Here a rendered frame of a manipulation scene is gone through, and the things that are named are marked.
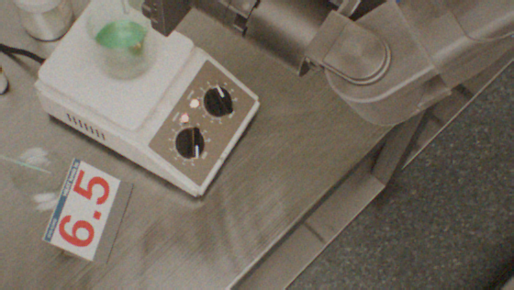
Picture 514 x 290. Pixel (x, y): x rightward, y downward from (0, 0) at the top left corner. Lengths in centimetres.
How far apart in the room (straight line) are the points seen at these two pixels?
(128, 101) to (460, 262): 100
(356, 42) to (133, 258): 45
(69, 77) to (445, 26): 46
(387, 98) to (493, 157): 128
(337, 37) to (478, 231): 124
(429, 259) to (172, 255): 89
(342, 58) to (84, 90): 40
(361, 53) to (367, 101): 3
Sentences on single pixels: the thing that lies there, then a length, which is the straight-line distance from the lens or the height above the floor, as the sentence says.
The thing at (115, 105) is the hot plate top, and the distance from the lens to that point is 94.
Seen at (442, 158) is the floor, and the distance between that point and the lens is 187.
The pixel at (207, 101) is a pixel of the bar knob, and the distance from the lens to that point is 98.
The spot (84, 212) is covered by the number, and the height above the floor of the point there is 77.
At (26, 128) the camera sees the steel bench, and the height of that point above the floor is 75.
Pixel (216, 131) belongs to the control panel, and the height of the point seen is 79.
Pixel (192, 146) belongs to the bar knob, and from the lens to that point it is 95.
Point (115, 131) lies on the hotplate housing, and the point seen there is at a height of 82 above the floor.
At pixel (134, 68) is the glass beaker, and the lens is 92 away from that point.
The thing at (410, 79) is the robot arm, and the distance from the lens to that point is 61.
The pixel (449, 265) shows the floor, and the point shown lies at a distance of 180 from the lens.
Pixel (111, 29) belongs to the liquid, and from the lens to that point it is 95.
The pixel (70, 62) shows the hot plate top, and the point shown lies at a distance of 97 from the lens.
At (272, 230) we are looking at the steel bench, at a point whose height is 75.
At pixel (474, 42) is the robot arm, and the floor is 117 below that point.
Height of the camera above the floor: 170
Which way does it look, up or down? 68 degrees down
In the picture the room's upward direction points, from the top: 6 degrees clockwise
